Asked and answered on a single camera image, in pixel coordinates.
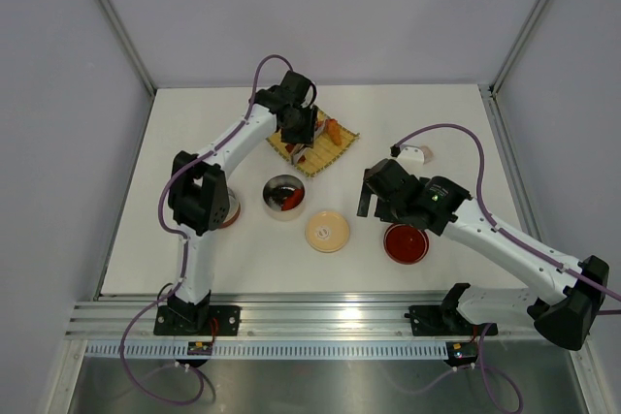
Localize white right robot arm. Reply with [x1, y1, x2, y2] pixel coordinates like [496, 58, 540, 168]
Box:
[357, 159, 609, 351]

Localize aluminium mounting rail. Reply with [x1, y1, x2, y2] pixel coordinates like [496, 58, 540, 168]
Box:
[65, 291, 549, 341]

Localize dark red meat slice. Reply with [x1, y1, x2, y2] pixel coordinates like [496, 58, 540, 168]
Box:
[285, 143, 308, 165]

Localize right aluminium frame post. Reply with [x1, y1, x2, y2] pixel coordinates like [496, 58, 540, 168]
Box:
[488, 0, 552, 99]

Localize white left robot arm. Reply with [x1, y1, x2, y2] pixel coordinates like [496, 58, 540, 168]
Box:
[154, 71, 318, 336]

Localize beige steel lunch container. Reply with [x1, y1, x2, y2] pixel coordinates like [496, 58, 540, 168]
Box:
[262, 175, 306, 222]

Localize metal serving tongs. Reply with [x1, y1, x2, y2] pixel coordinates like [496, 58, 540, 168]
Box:
[289, 120, 325, 166]

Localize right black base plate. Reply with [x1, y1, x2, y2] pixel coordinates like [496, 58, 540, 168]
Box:
[404, 304, 485, 336]

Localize black sea cucumber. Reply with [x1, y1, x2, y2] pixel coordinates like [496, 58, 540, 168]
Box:
[263, 185, 294, 210]

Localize white slotted cable duct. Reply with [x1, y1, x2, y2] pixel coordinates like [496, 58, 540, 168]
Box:
[85, 340, 449, 361]

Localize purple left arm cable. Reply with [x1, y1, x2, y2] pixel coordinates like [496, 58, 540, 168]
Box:
[119, 53, 295, 405]

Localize left aluminium frame post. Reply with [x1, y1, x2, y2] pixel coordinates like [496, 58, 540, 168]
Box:
[95, 0, 157, 100]

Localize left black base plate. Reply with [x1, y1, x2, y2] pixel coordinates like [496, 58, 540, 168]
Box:
[153, 304, 242, 336]

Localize aluminium frame post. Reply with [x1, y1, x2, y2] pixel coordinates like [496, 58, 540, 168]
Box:
[488, 0, 552, 99]
[95, 0, 157, 100]

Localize red-based steel lunch container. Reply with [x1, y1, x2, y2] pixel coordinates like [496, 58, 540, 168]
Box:
[220, 188, 241, 229]

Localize red round lid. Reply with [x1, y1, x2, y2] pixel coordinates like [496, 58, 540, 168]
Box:
[383, 224, 430, 266]

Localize woven bamboo tray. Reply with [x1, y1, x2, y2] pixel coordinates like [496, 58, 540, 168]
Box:
[267, 112, 359, 178]

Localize red sausage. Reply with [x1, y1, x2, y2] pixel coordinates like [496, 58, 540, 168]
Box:
[281, 188, 305, 211]

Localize orange fried chicken piece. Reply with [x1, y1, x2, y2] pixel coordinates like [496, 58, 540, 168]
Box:
[324, 118, 343, 146]

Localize cream round lid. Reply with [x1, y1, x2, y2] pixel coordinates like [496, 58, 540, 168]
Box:
[305, 210, 350, 253]

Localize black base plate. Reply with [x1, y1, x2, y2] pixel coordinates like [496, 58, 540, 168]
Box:
[153, 304, 242, 336]
[404, 304, 485, 336]

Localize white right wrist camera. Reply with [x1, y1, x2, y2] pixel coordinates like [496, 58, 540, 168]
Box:
[390, 144, 425, 166]

